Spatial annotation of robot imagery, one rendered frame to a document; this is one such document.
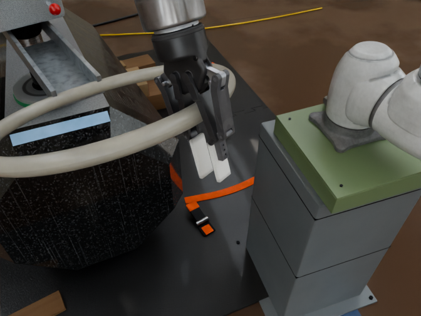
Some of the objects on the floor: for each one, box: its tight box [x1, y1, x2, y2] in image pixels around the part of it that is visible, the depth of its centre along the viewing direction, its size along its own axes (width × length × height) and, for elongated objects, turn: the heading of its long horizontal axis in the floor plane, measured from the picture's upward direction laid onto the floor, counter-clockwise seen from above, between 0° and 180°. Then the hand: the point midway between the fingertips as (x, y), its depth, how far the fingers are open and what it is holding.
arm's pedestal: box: [236, 120, 421, 316], centre depth 149 cm, size 50×50×80 cm
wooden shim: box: [8, 290, 66, 316], centre depth 159 cm, size 25×10×2 cm, turn 122°
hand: (210, 157), depth 59 cm, fingers closed on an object, 3 cm apart
